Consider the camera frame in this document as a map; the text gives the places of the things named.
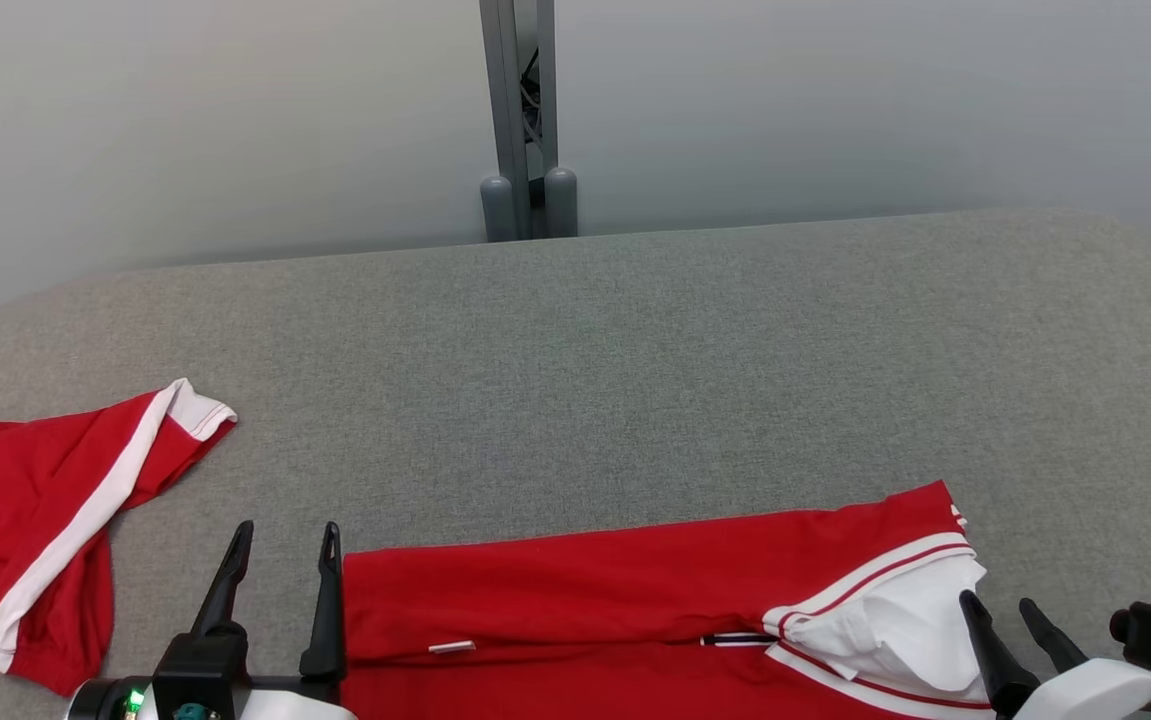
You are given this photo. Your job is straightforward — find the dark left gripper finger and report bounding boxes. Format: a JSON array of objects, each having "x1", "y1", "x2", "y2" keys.
[
  {"x1": 298, "y1": 520, "x2": 347, "y2": 683},
  {"x1": 190, "y1": 519, "x2": 256, "y2": 641}
]

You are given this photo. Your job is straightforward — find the grey metal partition post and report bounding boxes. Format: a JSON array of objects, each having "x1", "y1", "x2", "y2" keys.
[{"x1": 479, "y1": 0, "x2": 580, "y2": 244}]

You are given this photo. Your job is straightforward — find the red shorts with white stripe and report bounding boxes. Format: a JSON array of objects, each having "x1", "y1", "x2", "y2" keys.
[{"x1": 0, "y1": 377, "x2": 239, "y2": 699}]

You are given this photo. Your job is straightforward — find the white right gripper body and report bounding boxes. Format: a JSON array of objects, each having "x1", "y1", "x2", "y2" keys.
[{"x1": 1009, "y1": 657, "x2": 1151, "y2": 720}]

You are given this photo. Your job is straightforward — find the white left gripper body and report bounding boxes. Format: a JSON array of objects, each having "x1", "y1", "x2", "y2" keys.
[{"x1": 65, "y1": 675, "x2": 358, "y2": 720}]

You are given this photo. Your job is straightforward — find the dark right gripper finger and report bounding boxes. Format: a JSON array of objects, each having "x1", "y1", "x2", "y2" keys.
[
  {"x1": 958, "y1": 589, "x2": 1042, "y2": 718},
  {"x1": 1018, "y1": 597, "x2": 1092, "y2": 675}
]

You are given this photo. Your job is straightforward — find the red Bulls 23 jersey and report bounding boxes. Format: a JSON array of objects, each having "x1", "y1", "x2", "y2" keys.
[{"x1": 339, "y1": 480, "x2": 998, "y2": 720}]

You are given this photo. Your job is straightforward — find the black cable bundle in post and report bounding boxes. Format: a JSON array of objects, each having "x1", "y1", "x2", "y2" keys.
[{"x1": 520, "y1": 45, "x2": 543, "y2": 141}]

